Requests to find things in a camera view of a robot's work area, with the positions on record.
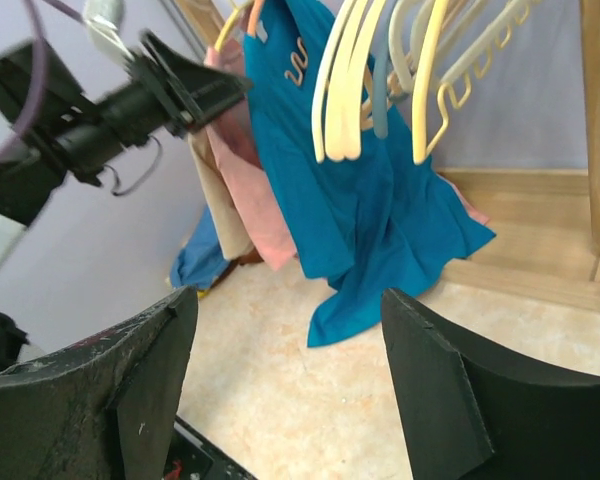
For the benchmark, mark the orange hanger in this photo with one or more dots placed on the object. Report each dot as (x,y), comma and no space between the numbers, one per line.
(273,25)

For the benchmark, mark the white hanger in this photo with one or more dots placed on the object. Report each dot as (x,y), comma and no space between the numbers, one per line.
(405,65)

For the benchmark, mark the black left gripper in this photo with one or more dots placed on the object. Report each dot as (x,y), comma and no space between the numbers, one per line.
(190,95)

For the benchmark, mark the blue t-shirt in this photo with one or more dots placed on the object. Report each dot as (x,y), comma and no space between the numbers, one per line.
(402,221)

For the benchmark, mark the brown shirt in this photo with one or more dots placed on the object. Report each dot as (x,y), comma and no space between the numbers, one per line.
(249,258)

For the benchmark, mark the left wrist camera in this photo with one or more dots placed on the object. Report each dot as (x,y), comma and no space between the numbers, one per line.
(102,20)

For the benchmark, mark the light wooden hanger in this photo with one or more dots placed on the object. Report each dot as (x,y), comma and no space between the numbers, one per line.
(353,32)

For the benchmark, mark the blue hanger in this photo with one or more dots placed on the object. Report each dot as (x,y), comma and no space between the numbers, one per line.
(381,93)

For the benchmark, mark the pink hanging t-shirt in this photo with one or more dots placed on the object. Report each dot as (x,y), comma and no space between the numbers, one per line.
(279,223)

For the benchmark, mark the light blue ribbed shirt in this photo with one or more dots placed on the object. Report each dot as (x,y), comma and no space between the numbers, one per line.
(200,262)

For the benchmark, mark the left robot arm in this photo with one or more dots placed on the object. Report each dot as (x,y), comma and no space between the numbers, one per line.
(71,135)

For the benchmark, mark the yellow hanger holding pink shirt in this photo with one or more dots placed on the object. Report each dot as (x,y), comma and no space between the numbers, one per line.
(237,19)

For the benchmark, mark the wooden clothes rack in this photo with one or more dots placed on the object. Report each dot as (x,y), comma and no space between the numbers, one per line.
(539,249)

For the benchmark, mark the beige hanging t-shirt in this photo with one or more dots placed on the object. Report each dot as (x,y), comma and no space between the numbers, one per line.
(233,237)

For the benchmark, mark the cream wooden hanger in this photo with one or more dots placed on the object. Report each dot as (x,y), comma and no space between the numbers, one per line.
(318,106)

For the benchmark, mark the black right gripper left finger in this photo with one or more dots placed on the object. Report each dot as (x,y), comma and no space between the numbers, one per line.
(104,407)

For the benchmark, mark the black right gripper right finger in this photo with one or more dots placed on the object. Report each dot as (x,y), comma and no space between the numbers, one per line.
(471,408)

